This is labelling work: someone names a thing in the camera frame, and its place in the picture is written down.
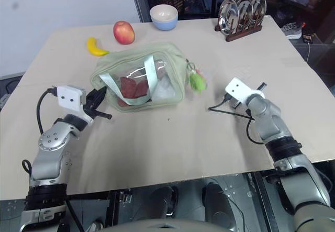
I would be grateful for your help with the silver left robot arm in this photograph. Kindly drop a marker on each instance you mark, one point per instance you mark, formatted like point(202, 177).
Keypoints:
point(52, 143)

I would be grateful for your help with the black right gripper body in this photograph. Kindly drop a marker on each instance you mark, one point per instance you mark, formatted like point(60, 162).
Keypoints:
point(262, 86)

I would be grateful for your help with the steel plate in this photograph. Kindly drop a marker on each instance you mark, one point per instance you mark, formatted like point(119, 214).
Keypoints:
point(227, 16)
point(246, 9)
point(260, 4)

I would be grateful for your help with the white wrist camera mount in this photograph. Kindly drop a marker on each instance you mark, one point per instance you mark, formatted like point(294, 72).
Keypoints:
point(68, 97)
point(239, 88)

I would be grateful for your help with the yellow banana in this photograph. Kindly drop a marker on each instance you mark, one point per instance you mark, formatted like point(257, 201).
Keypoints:
point(94, 49)

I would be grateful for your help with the white sneaker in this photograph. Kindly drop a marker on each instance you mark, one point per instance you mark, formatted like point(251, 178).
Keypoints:
point(292, 31)

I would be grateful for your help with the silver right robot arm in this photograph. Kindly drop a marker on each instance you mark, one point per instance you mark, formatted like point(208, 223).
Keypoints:
point(274, 122)

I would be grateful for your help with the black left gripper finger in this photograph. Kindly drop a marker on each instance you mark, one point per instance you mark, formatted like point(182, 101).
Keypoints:
point(103, 115)
point(100, 92)

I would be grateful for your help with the dark wooden plate rack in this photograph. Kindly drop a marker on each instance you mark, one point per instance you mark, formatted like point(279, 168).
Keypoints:
point(244, 34)

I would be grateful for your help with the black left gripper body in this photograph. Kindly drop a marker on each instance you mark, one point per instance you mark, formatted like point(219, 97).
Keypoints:
point(90, 103)

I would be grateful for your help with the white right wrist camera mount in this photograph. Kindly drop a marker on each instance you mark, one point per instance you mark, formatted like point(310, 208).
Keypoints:
point(239, 88)

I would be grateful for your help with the white plastic packet inside pouch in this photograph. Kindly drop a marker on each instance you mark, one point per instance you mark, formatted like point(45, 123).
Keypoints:
point(163, 90)

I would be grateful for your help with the blue bowl with cream inside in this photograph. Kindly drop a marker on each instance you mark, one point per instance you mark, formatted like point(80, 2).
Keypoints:
point(164, 21)

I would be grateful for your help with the red packet inside pouch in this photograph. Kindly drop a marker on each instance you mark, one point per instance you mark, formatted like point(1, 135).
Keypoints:
point(132, 86)

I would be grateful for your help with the red apple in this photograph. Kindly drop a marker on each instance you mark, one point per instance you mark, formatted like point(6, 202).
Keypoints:
point(123, 32)

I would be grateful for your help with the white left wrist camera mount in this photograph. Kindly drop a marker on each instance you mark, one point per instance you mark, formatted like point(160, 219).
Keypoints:
point(68, 97)

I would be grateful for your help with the grey robot torso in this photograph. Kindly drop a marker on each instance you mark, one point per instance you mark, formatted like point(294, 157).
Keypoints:
point(167, 226)

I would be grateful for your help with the green pouch with clear window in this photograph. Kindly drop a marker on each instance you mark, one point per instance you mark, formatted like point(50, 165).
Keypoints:
point(165, 59)

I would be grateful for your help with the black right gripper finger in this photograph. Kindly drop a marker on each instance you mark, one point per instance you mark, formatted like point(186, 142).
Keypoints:
point(218, 105)
point(233, 114)

